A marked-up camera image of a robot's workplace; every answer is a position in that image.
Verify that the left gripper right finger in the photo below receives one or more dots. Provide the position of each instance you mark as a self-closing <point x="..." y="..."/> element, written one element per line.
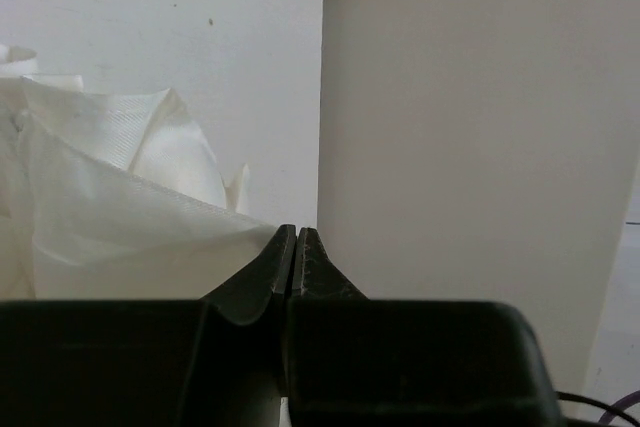
<point x="314" y="276"/>

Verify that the white pleated skirt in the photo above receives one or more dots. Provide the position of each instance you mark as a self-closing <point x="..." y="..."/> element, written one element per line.
<point x="112" y="196"/>

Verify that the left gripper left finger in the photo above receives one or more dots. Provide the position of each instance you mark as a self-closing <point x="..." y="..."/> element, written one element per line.
<point x="245" y="297"/>

